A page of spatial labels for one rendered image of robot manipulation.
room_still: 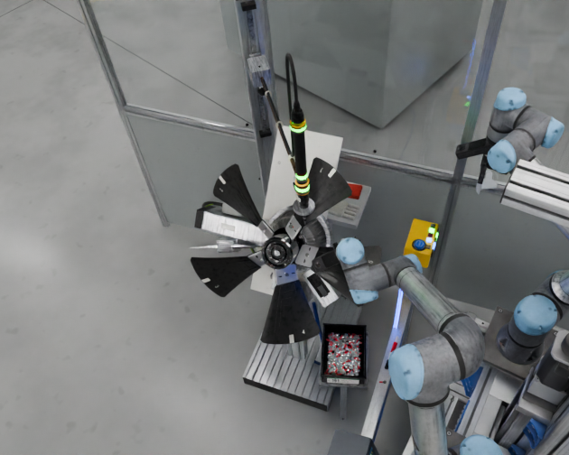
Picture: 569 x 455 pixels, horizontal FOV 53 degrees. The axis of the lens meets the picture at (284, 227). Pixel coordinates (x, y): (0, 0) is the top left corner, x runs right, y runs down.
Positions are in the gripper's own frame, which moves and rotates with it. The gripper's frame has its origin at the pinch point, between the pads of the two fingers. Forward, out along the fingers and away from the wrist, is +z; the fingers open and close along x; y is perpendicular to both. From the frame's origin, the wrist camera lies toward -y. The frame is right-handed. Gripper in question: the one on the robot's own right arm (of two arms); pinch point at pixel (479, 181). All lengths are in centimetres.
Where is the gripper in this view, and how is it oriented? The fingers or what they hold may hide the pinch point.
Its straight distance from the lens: 193.8
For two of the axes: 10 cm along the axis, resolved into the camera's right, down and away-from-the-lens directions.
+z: 0.7, 6.1, 7.9
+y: 9.3, 2.4, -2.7
